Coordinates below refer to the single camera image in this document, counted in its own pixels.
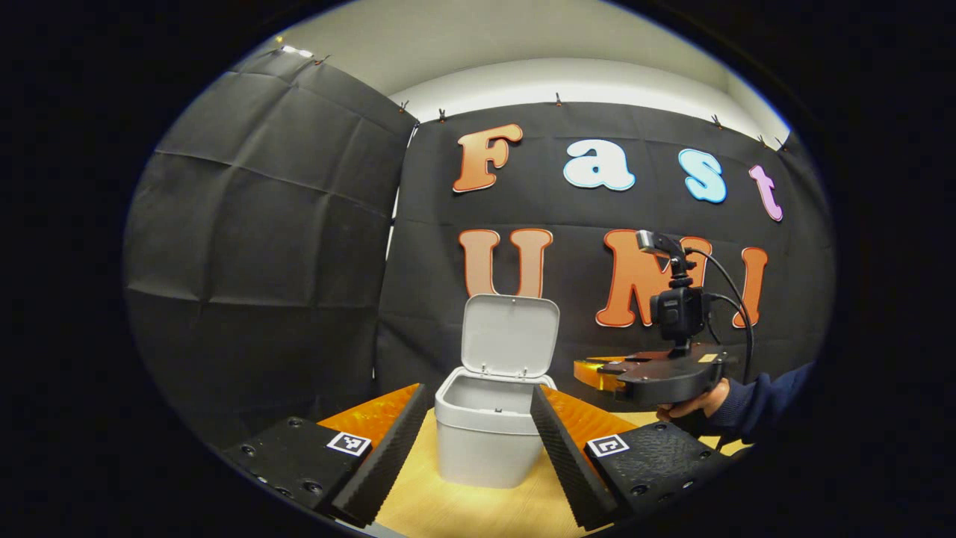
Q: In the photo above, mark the wooden desktop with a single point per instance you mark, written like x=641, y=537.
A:
x=463, y=508

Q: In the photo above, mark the white desktop garbage bin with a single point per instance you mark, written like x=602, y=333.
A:
x=485, y=441

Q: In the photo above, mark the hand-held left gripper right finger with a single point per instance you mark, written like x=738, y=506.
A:
x=571, y=463

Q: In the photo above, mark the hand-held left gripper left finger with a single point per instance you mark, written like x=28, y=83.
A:
x=381, y=463

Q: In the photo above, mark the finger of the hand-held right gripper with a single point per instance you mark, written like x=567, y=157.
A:
x=594, y=373

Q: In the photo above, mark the black backdrop cloth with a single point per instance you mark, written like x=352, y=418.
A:
x=261, y=224

